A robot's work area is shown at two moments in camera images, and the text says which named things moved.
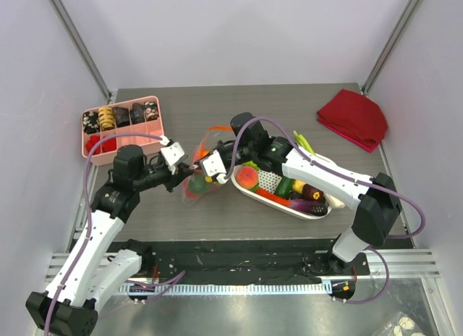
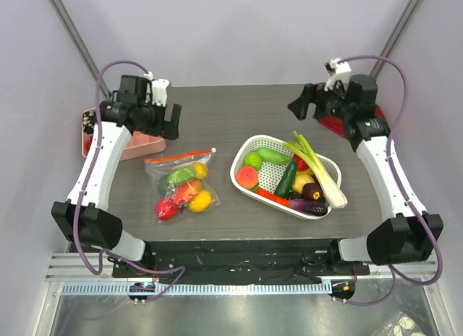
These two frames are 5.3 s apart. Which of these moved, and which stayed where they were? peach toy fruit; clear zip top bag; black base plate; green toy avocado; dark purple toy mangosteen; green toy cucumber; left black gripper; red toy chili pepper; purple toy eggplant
Moved: left black gripper; clear zip top bag; green toy avocado
Stayed: peach toy fruit; red toy chili pepper; dark purple toy mangosteen; green toy cucumber; purple toy eggplant; black base plate
